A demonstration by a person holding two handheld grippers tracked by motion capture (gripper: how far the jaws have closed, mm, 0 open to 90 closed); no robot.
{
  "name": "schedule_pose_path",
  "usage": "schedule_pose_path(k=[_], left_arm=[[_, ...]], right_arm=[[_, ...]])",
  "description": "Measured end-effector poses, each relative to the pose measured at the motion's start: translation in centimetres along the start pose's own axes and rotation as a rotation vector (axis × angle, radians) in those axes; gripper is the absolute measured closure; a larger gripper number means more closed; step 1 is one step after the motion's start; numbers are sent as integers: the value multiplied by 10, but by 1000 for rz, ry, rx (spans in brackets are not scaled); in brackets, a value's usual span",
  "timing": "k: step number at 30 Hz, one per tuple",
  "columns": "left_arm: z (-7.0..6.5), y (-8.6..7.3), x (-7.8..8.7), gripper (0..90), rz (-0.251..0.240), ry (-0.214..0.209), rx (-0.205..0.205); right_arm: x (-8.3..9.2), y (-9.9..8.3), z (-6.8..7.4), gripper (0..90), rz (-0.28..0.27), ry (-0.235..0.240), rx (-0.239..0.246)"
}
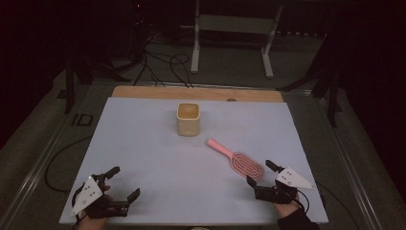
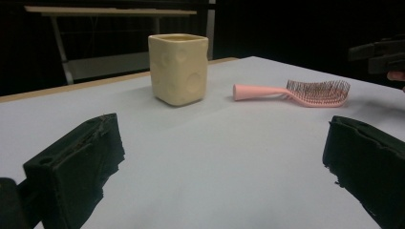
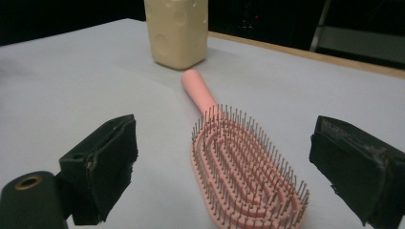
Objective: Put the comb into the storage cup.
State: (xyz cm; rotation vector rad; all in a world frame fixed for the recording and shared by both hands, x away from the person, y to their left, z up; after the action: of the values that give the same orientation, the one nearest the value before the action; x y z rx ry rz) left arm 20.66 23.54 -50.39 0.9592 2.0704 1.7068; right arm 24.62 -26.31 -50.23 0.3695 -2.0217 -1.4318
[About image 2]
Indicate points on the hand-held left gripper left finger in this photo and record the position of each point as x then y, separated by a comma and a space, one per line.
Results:
70, 171

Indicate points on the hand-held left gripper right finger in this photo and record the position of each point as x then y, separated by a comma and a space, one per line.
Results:
369, 165

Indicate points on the pink hairbrush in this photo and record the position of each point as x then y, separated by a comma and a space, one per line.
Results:
254, 92

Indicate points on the cream yellow dimpled cup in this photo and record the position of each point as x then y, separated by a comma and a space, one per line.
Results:
178, 70

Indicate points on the metal frame table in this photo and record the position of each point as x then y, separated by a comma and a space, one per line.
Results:
108, 12

